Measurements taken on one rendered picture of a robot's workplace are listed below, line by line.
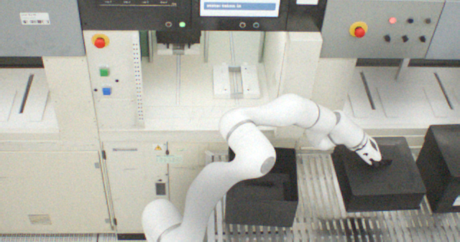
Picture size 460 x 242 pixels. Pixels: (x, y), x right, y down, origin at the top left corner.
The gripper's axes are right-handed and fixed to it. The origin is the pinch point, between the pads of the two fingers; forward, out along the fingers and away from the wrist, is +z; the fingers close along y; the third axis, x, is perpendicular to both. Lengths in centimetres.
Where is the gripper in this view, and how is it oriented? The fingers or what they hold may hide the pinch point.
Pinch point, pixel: (379, 159)
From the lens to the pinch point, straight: 218.6
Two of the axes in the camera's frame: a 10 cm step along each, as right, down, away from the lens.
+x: -7.4, 5.2, 4.3
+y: -0.8, -7.0, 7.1
